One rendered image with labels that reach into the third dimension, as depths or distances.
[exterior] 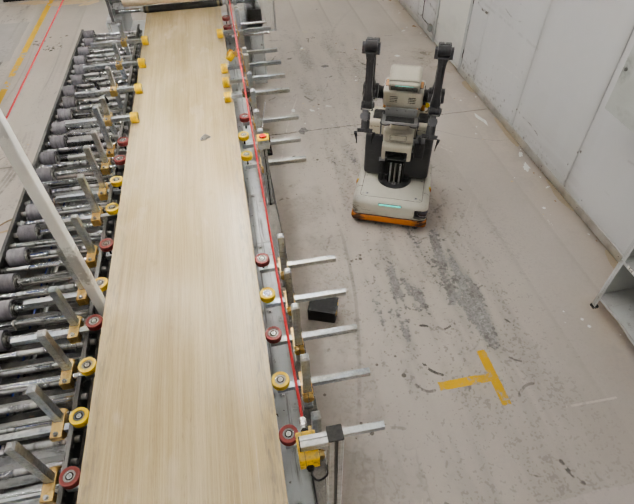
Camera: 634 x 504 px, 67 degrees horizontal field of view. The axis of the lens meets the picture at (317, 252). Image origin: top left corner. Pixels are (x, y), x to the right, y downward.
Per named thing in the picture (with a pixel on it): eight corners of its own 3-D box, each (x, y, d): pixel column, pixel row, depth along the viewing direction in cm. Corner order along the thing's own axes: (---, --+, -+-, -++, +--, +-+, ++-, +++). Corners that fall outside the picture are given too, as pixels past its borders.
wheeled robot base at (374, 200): (362, 173, 457) (363, 151, 439) (429, 181, 446) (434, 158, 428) (350, 220, 412) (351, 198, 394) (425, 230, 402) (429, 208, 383)
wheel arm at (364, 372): (368, 370, 228) (368, 366, 224) (370, 377, 225) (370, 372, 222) (277, 387, 223) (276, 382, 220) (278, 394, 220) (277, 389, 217)
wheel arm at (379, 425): (382, 423, 213) (383, 419, 209) (384, 430, 210) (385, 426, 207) (285, 442, 208) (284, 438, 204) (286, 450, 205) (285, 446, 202)
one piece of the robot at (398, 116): (380, 128, 355) (382, 101, 340) (418, 131, 351) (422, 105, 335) (377, 140, 345) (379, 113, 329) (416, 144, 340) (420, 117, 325)
